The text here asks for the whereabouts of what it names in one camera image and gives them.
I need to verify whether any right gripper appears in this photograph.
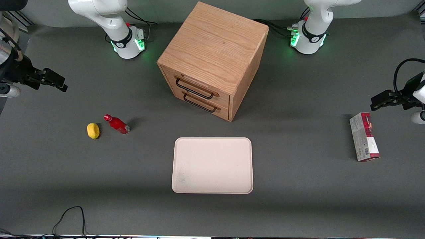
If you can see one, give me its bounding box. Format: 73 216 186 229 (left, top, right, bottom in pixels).
0 50 68 93

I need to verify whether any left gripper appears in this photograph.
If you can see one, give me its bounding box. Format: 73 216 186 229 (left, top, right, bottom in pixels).
370 74 425 112

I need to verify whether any red coke bottle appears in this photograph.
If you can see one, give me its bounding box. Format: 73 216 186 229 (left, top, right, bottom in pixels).
104 114 130 135

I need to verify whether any beige plastic tray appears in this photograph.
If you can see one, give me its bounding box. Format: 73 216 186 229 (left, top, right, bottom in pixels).
171 137 254 194

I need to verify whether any grey red carton box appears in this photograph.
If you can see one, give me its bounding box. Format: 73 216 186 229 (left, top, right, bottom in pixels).
349 112 381 162

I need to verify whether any yellow lemon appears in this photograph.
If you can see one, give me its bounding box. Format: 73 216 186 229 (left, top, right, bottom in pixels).
87 123 100 139

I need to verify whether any beige rounded fixture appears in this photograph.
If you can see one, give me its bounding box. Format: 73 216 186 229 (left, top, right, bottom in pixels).
0 13 20 43

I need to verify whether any wooden drawer cabinet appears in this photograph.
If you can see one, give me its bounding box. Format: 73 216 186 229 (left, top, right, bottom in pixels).
157 1 269 122

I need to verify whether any black left gripper cable loop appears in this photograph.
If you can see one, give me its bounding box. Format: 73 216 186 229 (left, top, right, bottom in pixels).
393 58 425 94

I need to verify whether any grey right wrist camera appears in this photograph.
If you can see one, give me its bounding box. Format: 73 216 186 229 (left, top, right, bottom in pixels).
0 84 21 98

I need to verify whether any aluminium frame rail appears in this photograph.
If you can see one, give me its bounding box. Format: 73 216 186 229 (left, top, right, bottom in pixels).
6 10 36 28

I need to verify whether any black right arm base cable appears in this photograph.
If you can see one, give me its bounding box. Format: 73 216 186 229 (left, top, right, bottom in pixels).
125 7 158 42

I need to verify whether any black arm base cable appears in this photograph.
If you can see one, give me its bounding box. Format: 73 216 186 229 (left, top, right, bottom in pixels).
125 7 158 42
252 7 311 38

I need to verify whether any black left arm base cable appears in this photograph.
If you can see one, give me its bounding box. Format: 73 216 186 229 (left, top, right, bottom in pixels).
252 7 311 38

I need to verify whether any black drawer handle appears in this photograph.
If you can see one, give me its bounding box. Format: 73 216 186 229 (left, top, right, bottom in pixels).
183 93 218 113
175 77 215 100

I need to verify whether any thin black table cable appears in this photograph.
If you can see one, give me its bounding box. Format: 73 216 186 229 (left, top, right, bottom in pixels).
0 206 133 239

